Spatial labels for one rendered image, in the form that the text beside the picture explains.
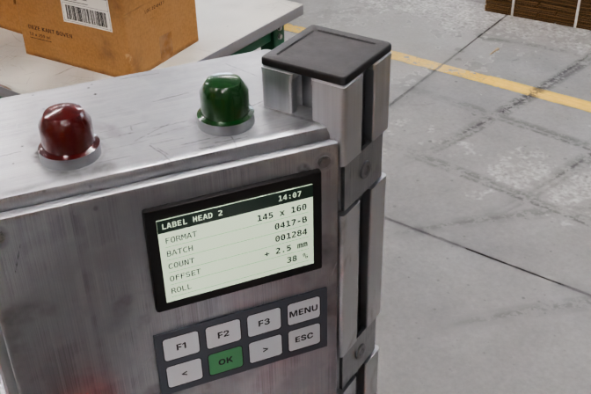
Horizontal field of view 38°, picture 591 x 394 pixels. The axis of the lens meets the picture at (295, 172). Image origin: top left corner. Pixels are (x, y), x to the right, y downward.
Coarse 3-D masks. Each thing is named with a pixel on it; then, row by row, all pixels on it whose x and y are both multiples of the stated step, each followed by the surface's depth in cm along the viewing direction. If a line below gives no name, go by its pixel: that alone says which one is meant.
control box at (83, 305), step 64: (192, 64) 44; (256, 64) 44; (0, 128) 39; (128, 128) 39; (192, 128) 38; (256, 128) 38; (320, 128) 39; (0, 192) 34; (64, 192) 35; (128, 192) 36; (192, 192) 37; (0, 256) 35; (64, 256) 36; (128, 256) 37; (0, 320) 36; (64, 320) 38; (128, 320) 39; (192, 320) 40; (64, 384) 39; (128, 384) 41; (256, 384) 44; (320, 384) 46
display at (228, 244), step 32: (224, 192) 37; (256, 192) 38; (288, 192) 38; (320, 192) 39; (160, 224) 36; (192, 224) 37; (224, 224) 38; (256, 224) 38; (288, 224) 39; (320, 224) 40; (160, 256) 37; (192, 256) 38; (224, 256) 39; (256, 256) 39; (288, 256) 40; (320, 256) 41; (160, 288) 38; (192, 288) 39; (224, 288) 40
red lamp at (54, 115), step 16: (48, 112) 36; (64, 112) 35; (80, 112) 36; (48, 128) 35; (64, 128) 35; (80, 128) 35; (48, 144) 35; (64, 144) 35; (80, 144) 36; (96, 144) 36; (48, 160) 36; (64, 160) 35; (80, 160) 36
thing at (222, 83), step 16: (208, 80) 38; (224, 80) 38; (240, 80) 38; (208, 96) 37; (224, 96) 37; (240, 96) 37; (208, 112) 38; (224, 112) 37; (240, 112) 38; (208, 128) 38; (224, 128) 38; (240, 128) 38
